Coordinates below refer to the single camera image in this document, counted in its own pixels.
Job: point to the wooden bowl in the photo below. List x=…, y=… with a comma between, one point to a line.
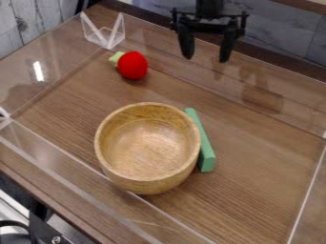
x=147, y=145

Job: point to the clear acrylic enclosure wall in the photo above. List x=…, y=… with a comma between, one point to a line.
x=263, y=115

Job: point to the red felt strawberry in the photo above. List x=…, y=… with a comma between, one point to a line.
x=131, y=64

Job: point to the black metal table bracket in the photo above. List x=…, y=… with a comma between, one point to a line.
x=44, y=233

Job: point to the green rectangular block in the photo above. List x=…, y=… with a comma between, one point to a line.
x=207, y=157

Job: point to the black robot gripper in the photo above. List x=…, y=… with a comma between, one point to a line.
x=211, y=17

